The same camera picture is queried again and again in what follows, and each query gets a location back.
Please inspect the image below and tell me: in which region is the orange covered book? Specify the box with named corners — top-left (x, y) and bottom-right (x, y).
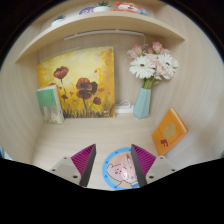
top-left (151, 107), bottom-right (189, 157)

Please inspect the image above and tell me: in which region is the wooden shelf with ornaments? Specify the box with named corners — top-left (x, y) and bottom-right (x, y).
top-left (14, 0), bottom-right (186, 64)

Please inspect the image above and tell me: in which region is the white power strip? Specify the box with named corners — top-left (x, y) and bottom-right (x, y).
top-left (114, 99), bottom-right (135, 115)

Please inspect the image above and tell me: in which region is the pale teal faceted vase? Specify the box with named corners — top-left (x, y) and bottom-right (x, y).
top-left (133, 86), bottom-right (152, 120)

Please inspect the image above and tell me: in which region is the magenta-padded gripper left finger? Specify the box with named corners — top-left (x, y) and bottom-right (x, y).
top-left (49, 143), bottom-right (97, 188)

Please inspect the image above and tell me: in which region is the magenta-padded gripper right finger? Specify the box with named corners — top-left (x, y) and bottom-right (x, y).
top-left (130, 143), bottom-right (178, 188)

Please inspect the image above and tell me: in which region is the white and pink flower bouquet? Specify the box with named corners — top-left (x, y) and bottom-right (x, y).
top-left (126, 41), bottom-right (180, 90)

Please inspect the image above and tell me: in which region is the green covered book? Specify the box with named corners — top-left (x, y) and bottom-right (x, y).
top-left (35, 84), bottom-right (65, 125)

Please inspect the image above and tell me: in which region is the round blue-rimmed cartoon mouse pad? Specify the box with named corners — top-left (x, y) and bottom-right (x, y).
top-left (102, 147), bottom-right (141, 191)

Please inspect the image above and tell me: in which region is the white light bar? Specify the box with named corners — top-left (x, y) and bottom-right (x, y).
top-left (63, 29), bottom-right (146, 42)

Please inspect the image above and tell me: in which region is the yellow poppy flower painting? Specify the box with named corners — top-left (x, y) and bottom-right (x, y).
top-left (36, 45), bottom-right (117, 119)

